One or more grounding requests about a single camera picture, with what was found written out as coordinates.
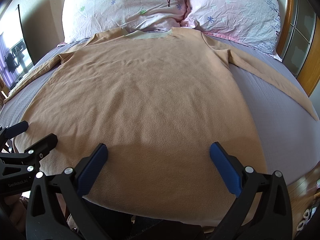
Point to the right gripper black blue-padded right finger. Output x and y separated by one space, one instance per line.
262 208

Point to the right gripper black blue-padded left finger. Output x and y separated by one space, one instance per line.
45 219

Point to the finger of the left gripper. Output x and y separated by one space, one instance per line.
13 131

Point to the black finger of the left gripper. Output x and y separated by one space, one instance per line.
40 146

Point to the tan long-sleeve shirt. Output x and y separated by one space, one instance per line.
158 102

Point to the left floral pink pillow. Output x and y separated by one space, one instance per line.
84 18

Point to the floral pink pillow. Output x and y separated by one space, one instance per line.
84 18
252 23

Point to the right floral pink pillow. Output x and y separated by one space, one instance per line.
252 23

